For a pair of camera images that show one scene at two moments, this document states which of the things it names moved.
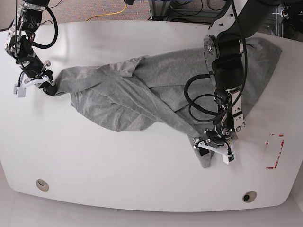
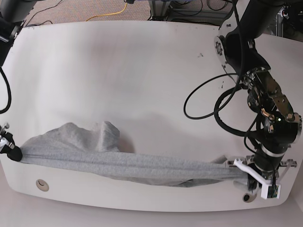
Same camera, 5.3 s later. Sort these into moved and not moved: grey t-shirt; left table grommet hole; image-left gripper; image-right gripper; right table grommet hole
Moved: image-left gripper; image-right gripper; grey t-shirt
Not moved: left table grommet hole; right table grommet hole
